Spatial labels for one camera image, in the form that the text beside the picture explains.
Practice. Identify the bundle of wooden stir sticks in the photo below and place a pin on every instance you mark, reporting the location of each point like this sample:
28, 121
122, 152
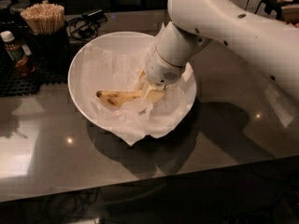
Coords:
44, 19

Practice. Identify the black power adapter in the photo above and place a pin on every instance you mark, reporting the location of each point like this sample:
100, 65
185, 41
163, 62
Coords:
92, 14

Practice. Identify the black rubber grid mat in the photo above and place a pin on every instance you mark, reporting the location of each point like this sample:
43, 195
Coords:
11, 84

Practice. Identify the large white bowl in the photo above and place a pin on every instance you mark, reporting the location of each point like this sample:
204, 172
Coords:
90, 72

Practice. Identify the yellow banana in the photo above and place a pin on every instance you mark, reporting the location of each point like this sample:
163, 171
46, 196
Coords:
117, 98

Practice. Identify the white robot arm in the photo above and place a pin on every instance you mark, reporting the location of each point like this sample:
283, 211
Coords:
271, 46

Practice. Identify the small brown sauce bottle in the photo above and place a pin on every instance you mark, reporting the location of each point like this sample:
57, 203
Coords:
22, 63

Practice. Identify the white paper liner sheet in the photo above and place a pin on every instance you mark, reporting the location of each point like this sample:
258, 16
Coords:
124, 72

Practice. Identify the black stick holder cup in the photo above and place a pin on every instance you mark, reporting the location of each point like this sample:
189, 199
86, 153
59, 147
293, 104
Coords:
55, 49

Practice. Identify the black wire condiment rack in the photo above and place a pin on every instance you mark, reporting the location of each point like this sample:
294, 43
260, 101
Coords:
285, 10

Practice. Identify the dark lidded jar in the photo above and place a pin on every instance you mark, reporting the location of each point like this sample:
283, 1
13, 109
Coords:
10, 15

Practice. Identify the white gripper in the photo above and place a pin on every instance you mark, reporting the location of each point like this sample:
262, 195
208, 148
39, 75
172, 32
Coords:
159, 69

